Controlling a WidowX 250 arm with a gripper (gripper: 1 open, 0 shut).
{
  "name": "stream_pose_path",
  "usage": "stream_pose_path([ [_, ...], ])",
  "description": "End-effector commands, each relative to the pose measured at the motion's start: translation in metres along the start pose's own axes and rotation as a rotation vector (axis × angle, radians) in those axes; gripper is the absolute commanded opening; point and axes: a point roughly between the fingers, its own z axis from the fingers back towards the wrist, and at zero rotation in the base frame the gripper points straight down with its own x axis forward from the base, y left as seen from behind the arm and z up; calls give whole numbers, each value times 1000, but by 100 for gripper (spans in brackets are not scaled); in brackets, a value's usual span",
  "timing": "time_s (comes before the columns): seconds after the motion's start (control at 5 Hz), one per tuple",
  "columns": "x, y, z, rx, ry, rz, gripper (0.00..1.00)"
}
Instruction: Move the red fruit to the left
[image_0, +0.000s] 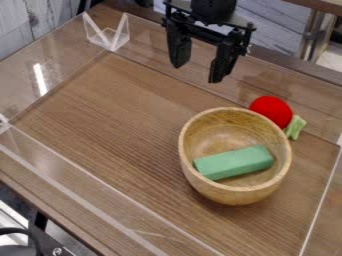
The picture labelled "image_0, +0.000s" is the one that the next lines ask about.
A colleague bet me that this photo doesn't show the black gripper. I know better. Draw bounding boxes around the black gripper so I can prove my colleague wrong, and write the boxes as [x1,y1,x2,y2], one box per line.
[163,0,256,83]

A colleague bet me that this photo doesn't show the red plush fruit green leaf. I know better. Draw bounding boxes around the red plush fruit green leaf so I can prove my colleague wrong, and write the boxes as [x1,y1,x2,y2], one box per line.
[248,95,307,141]

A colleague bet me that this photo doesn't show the light wooden bowl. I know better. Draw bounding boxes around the light wooden bowl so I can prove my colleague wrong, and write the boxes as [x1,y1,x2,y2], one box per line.
[177,107,292,205]

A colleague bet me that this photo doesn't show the metal table leg background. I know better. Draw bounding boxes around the metal table leg background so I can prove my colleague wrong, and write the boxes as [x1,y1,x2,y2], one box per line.
[299,10,336,63]

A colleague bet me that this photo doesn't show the green rectangular block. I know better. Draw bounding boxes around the green rectangular block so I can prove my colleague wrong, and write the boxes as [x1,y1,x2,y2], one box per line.
[192,144,274,181]

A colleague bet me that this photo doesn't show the clear acrylic corner bracket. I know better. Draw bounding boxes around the clear acrylic corner bracket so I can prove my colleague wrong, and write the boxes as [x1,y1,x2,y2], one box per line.
[81,13,129,52]

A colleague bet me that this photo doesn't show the clear acrylic enclosure walls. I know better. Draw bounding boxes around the clear acrylic enclosure walls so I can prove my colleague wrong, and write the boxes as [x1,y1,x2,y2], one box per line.
[0,14,342,256]

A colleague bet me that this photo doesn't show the black table frame clamp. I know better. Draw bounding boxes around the black table frame clamp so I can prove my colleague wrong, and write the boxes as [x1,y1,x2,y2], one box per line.
[28,211,75,256]

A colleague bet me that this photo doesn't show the black cable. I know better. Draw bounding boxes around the black cable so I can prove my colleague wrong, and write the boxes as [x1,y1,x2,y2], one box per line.
[0,227,37,248]

